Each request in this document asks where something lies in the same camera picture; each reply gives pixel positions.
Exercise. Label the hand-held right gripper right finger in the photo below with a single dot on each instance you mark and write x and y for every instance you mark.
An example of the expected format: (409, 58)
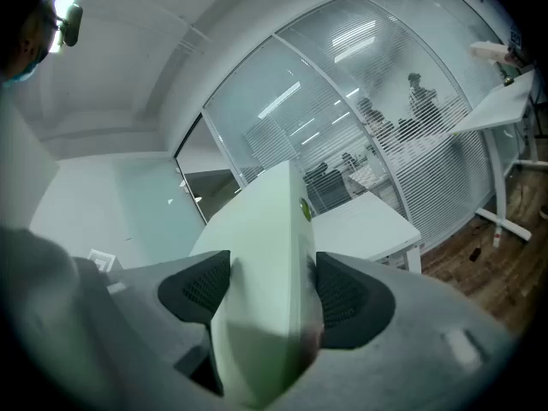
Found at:
(355, 306)

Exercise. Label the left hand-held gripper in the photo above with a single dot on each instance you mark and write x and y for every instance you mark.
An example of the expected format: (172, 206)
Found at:
(100, 261)

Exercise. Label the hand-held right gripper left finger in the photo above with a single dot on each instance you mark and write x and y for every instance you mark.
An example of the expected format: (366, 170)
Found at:
(192, 289)

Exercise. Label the white cloth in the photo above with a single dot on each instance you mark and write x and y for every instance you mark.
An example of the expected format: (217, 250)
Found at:
(261, 272)

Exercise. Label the white table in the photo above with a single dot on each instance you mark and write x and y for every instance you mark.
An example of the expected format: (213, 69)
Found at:
(364, 225)

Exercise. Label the black power adapter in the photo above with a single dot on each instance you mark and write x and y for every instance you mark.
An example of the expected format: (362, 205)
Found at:
(475, 254)

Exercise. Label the white power strip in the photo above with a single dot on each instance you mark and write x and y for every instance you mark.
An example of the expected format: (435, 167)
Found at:
(497, 236)

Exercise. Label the blue face mask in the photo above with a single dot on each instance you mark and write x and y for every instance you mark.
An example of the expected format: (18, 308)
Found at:
(23, 73)

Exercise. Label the person's head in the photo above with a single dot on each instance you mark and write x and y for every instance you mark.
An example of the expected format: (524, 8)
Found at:
(25, 45)

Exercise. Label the white standing desk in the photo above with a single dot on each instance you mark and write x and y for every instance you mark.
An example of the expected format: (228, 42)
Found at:
(496, 105)

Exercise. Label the small round brass object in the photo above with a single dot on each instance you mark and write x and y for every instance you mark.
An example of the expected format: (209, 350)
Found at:
(509, 81)

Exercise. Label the pale flat box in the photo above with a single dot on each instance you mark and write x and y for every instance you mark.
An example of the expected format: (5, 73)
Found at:
(488, 51)

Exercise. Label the black head-worn camera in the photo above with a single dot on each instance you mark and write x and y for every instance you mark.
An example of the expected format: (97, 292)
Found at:
(72, 26)

